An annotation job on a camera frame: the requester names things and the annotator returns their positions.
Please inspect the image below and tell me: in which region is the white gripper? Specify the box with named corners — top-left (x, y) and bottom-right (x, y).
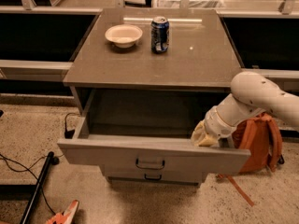
top-left (191, 106), bottom-right (236, 147)

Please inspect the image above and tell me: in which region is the grey top drawer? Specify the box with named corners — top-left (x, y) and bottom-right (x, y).
top-left (57, 89), bottom-right (251, 176)

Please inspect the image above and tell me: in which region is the grey drawer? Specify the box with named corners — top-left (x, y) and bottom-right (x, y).
top-left (57, 89), bottom-right (251, 176)
top-left (100, 165), bottom-right (207, 184)

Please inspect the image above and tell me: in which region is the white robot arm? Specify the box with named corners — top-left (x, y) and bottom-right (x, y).
top-left (191, 72), bottom-right (299, 147)

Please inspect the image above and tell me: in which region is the grey bottom drawer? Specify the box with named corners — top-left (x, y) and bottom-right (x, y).
top-left (100, 165), bottom-right (207, 184)

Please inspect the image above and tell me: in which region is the grey drawer cabinet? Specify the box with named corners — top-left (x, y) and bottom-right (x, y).
top-left (63, 7), bottom-right (251, 187)

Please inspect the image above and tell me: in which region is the orange backpack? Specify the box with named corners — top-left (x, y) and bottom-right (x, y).
top-left (216, 112), bottom-right (286, 207)

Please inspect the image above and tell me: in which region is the blue soda can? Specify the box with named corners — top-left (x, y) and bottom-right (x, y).
top-left (151, 16), bottom-right (169, 54)

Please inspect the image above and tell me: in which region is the white paper bowl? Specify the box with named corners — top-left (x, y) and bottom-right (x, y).
top-left (105, 24), bottom-right (143, 49)

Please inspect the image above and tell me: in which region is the black power adapter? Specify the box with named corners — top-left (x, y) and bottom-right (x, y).
top-left (64, 130), bottom-right (75, 139)

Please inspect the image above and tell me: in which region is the black pole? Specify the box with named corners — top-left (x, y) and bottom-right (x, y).
top-left (20, 151), bottom-right (54, 224)

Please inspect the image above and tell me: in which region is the black cable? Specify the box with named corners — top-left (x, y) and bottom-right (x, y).
top-left (0, 112), bottom-right (78, 216)

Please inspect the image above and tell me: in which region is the metal railing frame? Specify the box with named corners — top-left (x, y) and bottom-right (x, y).
top-left (1, 0), bottom-right (298, 91)

